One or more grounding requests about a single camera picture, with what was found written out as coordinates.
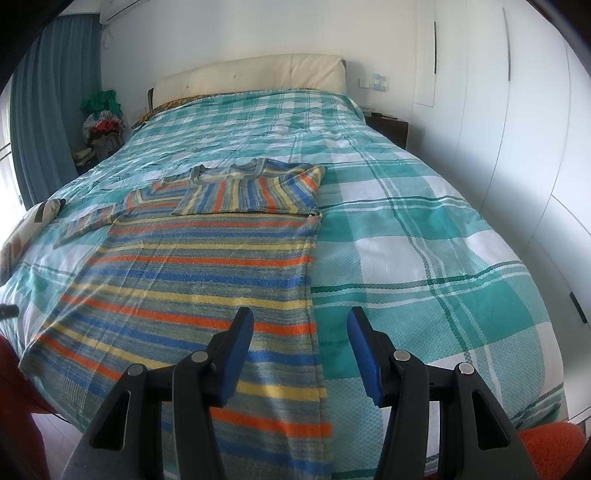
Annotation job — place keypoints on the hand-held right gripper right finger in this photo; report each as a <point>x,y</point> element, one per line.
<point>364,355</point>

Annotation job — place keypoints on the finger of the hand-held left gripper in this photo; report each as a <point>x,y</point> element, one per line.
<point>7,311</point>

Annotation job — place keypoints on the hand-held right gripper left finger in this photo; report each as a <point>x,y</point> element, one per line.
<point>238,355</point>

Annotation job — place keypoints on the striped knit sweater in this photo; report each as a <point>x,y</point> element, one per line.
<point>184,286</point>

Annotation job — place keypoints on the pile of colourful clothes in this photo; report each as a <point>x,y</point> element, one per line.
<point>104,120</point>

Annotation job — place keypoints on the beige patterned pillow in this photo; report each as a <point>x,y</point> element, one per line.
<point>27,221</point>

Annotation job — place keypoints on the teal checked blanket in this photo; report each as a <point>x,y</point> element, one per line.
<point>415,230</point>

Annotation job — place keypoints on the blue-grey curtain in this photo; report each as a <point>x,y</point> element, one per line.
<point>51,92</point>

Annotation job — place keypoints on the dark wooden nightstand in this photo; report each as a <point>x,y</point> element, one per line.
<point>390,129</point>

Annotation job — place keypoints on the white wardrobe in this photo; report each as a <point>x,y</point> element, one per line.
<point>508,115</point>

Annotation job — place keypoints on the cream padded headboard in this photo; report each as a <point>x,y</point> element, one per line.
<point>254,76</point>

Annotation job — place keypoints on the white wall socket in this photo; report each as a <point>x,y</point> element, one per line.
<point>375,82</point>

